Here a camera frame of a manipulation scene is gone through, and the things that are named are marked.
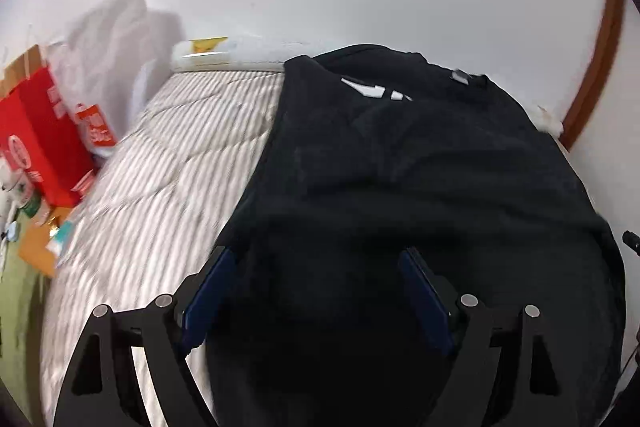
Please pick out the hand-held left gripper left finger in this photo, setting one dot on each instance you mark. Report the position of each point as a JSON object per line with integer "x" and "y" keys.
{"x": 210, "y": 297}

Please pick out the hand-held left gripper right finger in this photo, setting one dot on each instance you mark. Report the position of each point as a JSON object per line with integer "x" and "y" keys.
{"x": 425, "y": 302}

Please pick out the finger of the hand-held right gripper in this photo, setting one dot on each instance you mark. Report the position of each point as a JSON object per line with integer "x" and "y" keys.
{"x": 632, "y": 241}

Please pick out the black sweatshirt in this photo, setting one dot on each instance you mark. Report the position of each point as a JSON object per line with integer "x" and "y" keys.
{"x": 400, "y": 182}

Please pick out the grey striped quilted mattress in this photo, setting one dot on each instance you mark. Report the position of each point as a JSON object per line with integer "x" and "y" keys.
{"x": 165, "y": 187}

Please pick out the blue white tube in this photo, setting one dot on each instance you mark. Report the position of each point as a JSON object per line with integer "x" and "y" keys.
{"x": 59, "y": 239}

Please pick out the wooden nightstand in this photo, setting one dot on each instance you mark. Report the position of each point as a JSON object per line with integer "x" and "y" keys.
{"x": 37, "y": 249}

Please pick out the brown wooden door trim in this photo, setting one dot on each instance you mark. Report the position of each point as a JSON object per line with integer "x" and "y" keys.
{"x": 597, "y": 57}

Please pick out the green bedsheet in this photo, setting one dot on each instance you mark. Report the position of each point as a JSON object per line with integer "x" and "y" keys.
{"x": 17, "y": 332}

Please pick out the plastic bottle green label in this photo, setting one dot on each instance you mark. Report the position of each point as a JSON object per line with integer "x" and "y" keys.
{"x": 27, "y": 194}

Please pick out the red paper shopping bag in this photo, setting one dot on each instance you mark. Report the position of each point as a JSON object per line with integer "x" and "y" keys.
{"x": 40, "y": 132}

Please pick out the white rolled paper yellow print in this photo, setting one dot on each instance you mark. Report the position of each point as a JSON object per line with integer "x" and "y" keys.
{"x": 225, "y": 54}

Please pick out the white plastic shopping bag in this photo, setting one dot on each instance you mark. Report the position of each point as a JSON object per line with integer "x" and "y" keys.
{"x": 110, "y": 42}

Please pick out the wooden headboard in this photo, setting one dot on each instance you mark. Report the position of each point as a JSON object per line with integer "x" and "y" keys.
{"x": 25, "y": 62}

